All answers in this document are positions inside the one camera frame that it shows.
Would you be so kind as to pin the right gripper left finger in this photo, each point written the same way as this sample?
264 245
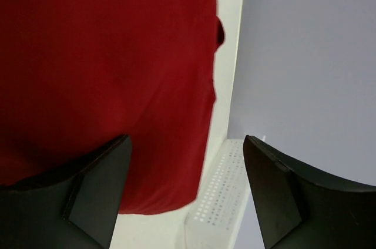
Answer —
74 205

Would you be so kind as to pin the dark red t-shirt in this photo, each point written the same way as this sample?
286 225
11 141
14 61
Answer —
76 74

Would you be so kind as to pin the white plastic basket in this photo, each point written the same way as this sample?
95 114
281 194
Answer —
215 217

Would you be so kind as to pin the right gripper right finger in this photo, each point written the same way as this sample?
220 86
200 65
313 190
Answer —
300 206

